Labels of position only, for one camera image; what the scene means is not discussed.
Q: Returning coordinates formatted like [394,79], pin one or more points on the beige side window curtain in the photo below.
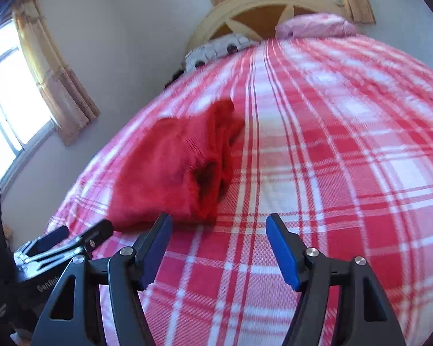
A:
[54,68]

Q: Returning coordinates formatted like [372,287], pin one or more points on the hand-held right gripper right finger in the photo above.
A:
[283,252]

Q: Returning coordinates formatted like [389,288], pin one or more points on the pink pillow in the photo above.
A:
[317,25]

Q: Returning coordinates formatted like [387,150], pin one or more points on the white patterned pillow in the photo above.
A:
[213,50]

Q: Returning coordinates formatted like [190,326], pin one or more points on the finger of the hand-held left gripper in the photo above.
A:
[50,241]
[93,234]

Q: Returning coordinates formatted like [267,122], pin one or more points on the cream arched wooden headboard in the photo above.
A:
[238,10]

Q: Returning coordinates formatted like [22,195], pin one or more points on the side window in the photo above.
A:
[10,108]

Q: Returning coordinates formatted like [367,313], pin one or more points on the red white plaid blanket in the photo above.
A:
[328,151]

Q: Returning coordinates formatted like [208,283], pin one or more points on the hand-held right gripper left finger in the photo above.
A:
[155,248]

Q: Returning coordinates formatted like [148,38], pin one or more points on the red knit sweater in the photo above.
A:
[166,165]

